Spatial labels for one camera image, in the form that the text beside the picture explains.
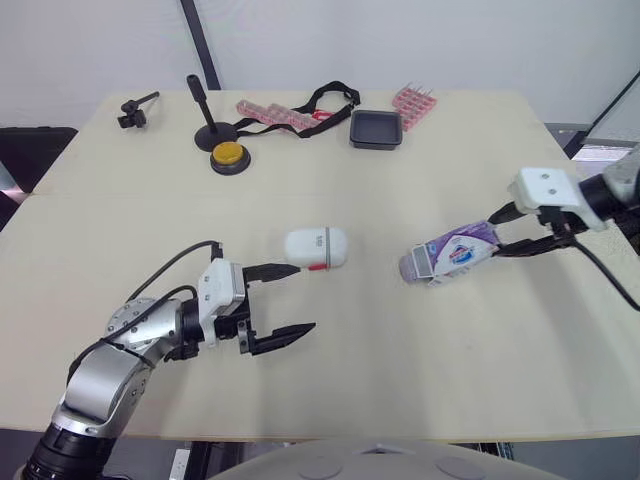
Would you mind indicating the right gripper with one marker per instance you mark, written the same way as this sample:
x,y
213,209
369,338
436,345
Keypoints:
x,y
554,223

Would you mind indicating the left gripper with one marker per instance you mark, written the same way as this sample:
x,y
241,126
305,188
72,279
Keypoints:
x,y
234,327

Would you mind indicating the purple soap pack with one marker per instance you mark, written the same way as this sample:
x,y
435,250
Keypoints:
x,y
450,255

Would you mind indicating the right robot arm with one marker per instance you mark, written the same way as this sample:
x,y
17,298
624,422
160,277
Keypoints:
x,y
620,192

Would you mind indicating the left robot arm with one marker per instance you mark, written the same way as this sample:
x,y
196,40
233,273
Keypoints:
x,y
115,350

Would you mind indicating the white soap case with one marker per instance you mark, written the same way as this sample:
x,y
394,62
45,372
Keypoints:
x,y
317,248

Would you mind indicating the pink block pack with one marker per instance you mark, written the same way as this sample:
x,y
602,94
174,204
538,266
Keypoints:
x,y
413,105

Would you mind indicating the yellow push button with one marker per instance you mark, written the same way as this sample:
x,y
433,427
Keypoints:
x,y
230,158

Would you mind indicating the black plastic tray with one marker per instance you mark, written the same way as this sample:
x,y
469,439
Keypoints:
x,y
376,130

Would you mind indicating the pink block strip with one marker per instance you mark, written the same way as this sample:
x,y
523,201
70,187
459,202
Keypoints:
x,y
272,114

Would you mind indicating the robot body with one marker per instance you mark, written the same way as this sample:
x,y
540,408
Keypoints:
x,y
390,460

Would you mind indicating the black microphone stand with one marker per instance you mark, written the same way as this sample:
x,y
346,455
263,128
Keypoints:
x,y
210,120

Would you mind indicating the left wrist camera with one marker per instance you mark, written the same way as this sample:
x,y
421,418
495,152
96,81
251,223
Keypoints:
x,y
218,295

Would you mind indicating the small black clamp mount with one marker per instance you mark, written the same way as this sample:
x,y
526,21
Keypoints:
x,y
136,113

